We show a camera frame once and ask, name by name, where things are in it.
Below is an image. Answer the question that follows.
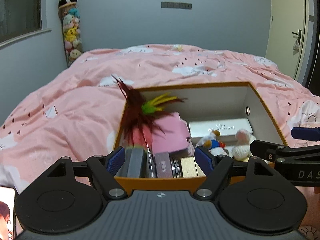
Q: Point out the sailor red panda plush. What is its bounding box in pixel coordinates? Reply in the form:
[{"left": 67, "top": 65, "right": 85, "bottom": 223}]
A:
[{"left": 196, "top": 130, "right": 228, "bottom": 156}]

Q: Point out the white crochet bunny doll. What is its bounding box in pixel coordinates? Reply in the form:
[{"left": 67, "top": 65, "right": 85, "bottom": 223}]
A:
[{"left": 232, "top": 129, "right": 256, "bottom": 161}]

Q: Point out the red feather cat teaser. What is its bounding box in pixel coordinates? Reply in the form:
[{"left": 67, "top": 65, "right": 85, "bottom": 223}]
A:
[{"left": 112, "top": 76, "right": 185, "bottom": 148}]

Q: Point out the pink fluffy peach plush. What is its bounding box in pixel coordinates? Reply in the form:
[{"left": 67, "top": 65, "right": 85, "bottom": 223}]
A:
[{"left": 125, "top": 126, "right": 153, "bottom": 150}]

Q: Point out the gold glitter box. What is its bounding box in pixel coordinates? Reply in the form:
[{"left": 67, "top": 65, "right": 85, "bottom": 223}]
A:
[{"left": 180, "top": 156, "right": 206, "bottom": 178}]

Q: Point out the grey textured case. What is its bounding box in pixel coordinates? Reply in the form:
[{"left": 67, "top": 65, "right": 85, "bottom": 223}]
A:
[{"left": 116, "top": 148, "right": 146, "bottom": 178}]

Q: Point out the round metal compact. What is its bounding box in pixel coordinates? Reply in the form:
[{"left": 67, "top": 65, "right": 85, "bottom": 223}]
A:
[{"left": 170, "top": 158, "right": 183, "bottom": 178}]

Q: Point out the blue white leaflet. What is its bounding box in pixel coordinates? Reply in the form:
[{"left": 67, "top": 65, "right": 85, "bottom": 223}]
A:
[{"left": 146, "top": 146, "right": 157, "bottom": 178}]

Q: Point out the white flat gift box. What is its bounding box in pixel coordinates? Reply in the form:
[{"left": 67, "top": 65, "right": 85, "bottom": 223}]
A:
[{"left": 188, "top": 118, "right": 253, "bottom": 141}]

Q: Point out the purple starry card box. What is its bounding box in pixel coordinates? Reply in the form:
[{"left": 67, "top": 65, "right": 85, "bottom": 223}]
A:
[{"left": 155, "top": 152, "right": 173, "bottom": 179}]

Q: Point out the pink fabric pouch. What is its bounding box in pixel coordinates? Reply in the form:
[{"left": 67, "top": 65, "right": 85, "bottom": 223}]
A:
[{"left": 152, "top": 112, "right": 194, "bottom": 157}]

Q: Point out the pink cloud-print duvet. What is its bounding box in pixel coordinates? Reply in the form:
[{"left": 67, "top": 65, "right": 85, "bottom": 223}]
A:
[{"left": 1, "top": 45, "right": 319, "bottom": 239}]

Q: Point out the smartphone with lit screen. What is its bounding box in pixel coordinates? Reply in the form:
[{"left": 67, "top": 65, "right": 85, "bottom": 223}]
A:
[{"left": 0, "top": 186, "right": 16, "bottom": 240}]

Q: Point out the hanging plush toy organizer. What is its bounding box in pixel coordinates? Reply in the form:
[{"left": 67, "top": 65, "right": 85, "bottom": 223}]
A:
[{"left": 58, "top": 0, "right": 82, "bottom": 66}]

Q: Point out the cream door with handle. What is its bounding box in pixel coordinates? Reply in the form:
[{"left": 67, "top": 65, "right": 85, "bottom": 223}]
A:
[{"left": 266, "top": 0, "right": 315, "bottom": 81}]

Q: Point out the grey wall switch panel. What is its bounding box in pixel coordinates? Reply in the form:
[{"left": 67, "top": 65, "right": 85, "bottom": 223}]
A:
[{"left": 161, "top": 2, "right": 192, "bottom": 10}]

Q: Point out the window with grey frame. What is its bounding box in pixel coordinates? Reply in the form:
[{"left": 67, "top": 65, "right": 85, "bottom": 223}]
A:
[{"left": 1, "top": 0, "right": 48, "bottom": 48}]

